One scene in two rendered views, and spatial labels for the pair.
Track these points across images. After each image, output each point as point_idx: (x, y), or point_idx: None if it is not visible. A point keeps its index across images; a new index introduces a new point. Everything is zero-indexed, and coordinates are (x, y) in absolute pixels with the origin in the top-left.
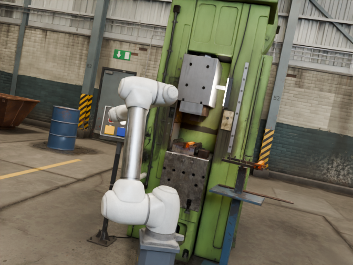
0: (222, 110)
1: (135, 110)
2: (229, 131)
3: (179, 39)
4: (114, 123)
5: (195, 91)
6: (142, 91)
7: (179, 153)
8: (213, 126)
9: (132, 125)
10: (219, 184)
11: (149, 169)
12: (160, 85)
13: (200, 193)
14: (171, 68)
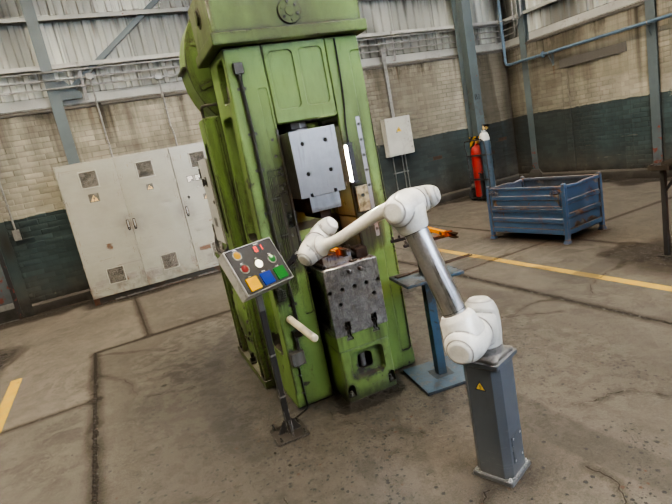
0: (351, 187)
1: (425, 232)
2: (369, 210)
3: (259, 112)
4: (251, 271)
5: (322, 178)
6: (421, 207)
7: (339, 266)
8: None
9: (432, 251)
10: (396, 276)
11: (295, 308)
12: (423, 191)
13: (382, 298)
14: (265, 158)
